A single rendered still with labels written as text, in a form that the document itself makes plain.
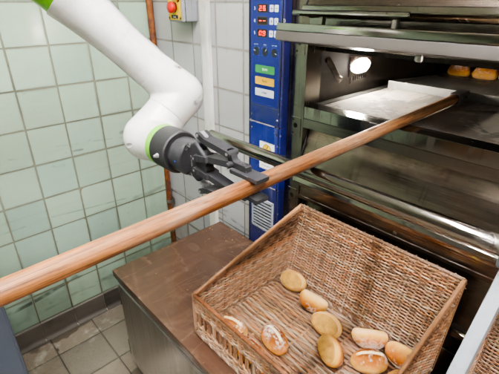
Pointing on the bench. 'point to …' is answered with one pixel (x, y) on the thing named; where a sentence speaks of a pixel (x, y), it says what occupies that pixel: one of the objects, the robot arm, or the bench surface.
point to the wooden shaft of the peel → (189, 211)
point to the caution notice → (266, 149)
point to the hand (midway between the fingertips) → (249, 184)
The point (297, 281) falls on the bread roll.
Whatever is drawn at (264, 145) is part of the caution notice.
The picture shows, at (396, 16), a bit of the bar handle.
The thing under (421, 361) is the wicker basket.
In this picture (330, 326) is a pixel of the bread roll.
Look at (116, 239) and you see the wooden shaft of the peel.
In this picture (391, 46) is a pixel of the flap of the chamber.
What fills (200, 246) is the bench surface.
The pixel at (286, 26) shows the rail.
